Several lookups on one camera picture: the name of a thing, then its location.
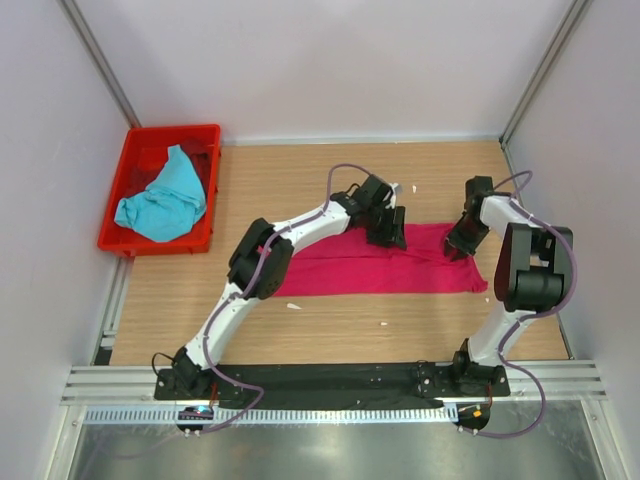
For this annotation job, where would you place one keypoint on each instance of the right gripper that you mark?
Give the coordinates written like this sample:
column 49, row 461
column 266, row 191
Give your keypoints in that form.
column 455, row 241

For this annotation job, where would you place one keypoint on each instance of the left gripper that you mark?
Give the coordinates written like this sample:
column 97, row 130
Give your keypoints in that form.
column 393, row 234

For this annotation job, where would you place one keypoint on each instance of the pink t-shirt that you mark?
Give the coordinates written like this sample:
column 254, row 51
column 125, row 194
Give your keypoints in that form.
column 347, row 264

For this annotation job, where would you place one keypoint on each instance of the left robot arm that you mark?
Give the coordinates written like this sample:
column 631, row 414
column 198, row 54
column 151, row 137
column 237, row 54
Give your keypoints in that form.
column 261, row 260

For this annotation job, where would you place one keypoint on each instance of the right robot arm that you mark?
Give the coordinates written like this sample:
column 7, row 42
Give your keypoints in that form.
column 534, row 277

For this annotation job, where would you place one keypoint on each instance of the right round black connector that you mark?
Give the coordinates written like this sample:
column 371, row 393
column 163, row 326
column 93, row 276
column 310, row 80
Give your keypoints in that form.
column 473, row 417

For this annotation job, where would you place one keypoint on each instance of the turquoise t-shirt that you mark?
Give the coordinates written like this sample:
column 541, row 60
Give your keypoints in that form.
column 169, row 206

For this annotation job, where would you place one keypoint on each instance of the red plastic bin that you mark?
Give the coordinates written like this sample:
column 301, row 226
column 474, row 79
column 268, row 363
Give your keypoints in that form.
column 143, row 156

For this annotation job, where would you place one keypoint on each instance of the aluminium front rail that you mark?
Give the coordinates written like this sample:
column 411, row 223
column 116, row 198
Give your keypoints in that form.
column 529, row 380

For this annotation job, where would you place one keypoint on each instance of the white slotted cable duct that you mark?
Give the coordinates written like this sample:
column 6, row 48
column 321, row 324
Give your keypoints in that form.
column 167, row 414

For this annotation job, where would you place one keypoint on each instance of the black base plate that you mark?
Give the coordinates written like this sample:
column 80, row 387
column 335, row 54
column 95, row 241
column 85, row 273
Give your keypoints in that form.
column 338, row 387

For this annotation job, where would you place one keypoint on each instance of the right aluminium corner post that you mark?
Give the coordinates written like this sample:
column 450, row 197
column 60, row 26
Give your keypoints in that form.
column 568, row 25

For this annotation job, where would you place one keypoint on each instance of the aluminium corner post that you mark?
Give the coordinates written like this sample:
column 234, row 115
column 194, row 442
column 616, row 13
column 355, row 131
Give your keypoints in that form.
column 568, row 25
column 97, row 57

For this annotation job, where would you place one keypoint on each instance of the left aluminium corner post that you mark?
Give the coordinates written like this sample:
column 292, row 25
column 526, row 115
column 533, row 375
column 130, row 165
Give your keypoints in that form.
column 97, row 57

